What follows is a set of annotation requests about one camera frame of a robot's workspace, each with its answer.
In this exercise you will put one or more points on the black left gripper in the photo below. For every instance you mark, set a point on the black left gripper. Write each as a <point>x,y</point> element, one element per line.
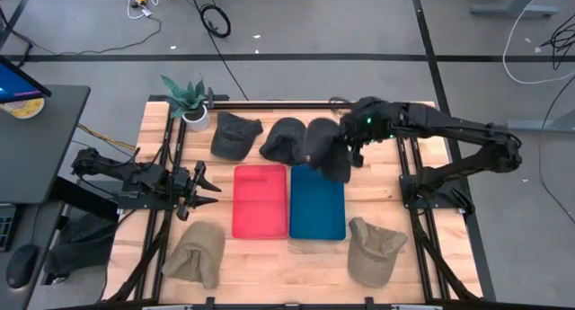
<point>184,186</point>

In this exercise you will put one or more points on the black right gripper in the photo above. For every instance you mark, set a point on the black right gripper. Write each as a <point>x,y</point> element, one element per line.
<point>373,121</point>

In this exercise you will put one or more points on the dark grey knit beanie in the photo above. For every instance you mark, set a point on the dark grey knit beanie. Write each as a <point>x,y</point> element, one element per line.
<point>285,141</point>
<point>323,144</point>

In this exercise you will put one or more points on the tan knit beanie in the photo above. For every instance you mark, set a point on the tan knit beanie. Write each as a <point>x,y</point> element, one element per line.
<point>197,251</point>

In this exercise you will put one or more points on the tan baseball cap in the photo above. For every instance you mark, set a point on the tan baseball cap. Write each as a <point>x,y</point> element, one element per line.
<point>373,256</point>

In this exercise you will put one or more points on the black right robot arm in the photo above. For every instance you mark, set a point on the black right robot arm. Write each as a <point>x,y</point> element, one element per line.
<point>449,121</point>

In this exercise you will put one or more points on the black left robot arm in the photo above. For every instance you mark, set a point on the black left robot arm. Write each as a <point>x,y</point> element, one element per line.
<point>135,177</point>

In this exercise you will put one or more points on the red translucent plastic bin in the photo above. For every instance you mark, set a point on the red translucent plastic bin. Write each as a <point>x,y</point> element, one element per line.
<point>260,202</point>

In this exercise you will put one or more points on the dark grey baseball cap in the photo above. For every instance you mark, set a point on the dark grey baseball cap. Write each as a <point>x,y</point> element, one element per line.
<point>233,137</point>

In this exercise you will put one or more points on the blue plastic bin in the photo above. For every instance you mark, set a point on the blue plastic bin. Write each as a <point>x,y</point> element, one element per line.
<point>316,206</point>

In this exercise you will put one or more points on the white plant pot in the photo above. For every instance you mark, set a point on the white plant pot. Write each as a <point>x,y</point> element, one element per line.
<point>198,122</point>

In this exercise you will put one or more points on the green leafy plant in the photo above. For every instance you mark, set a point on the green leafy plant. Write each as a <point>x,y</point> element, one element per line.
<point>184,99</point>

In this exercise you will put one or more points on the black bag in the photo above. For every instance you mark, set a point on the black bag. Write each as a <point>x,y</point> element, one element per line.
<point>81,247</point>

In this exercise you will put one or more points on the black desk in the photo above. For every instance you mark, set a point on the black desk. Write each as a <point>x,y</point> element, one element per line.
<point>36,153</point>

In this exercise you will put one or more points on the grey desk foot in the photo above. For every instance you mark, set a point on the grey desk foot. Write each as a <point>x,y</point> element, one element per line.
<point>539,123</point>
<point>512,9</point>

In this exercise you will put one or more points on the dark grey desk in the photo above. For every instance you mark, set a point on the dark grey desk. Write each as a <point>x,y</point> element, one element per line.
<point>45,296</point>

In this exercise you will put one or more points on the yellow bowl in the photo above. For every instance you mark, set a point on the yellow bowl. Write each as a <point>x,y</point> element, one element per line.
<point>27,108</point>

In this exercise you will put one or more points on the black computer mouse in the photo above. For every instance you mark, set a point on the black computer mouse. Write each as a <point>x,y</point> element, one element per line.
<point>21,265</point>

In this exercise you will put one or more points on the black keyboard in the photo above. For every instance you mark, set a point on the black keyboard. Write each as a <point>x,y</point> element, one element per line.
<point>6,227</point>

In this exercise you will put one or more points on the black computer monitor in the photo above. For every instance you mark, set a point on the black computer monitor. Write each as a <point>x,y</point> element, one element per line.
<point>13,83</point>

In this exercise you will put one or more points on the black aluminium table frame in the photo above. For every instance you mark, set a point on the black aluminium table frame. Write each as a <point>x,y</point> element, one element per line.
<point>269,105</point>

